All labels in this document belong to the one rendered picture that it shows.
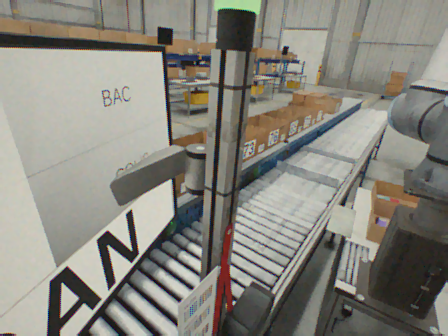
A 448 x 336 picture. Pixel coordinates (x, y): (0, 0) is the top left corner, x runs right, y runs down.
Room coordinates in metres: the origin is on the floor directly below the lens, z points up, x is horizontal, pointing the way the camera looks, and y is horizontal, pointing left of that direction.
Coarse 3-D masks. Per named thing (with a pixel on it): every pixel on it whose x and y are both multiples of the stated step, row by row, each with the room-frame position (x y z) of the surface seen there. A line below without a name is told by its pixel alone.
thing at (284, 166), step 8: (280, 168) 1.82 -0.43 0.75; (288, 168) 1.78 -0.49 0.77; (296, 168) 1.75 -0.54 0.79; (304, 168) 1.72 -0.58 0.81; (304, 176) 1.71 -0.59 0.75; (312, 176) 1.68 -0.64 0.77; (320, 176) 1.65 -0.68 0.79; (328, 176) 1.62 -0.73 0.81; (328, 184) 1.61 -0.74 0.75; (336, 184) 1.59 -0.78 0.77
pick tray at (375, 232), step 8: (376, 200) 1.27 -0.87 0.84; (376, 208) 1.27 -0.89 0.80; (384, 208) 1.25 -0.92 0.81; (392, 208) 1.23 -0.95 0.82; (376, 216) 1.24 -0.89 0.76; (384, 216) 1.24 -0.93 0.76; (368, 224) 1.12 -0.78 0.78; (376, 224) 1.03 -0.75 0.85; (368, 232) 1.04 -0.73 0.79; (376, 232) 1.02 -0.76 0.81; (384, 232) 1.01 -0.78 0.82; (376, 240) 1.01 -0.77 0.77
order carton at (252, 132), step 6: (252, 126) 1.89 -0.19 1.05; (246, 132) 1.91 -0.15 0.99; (252, 132) 1.88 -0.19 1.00; (258, 132) 1.85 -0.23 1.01; (264, 132) 1.77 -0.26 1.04; (246, 138) 1.91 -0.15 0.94; (252, 138) 1.63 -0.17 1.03; (258, 138) 1.70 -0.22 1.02; (264, 138) 1.78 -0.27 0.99; (258, 144) 1.71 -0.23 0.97; (264, 144) 1.80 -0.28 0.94; (264, 150) 1.81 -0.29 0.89; (252, 156) 1.66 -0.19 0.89
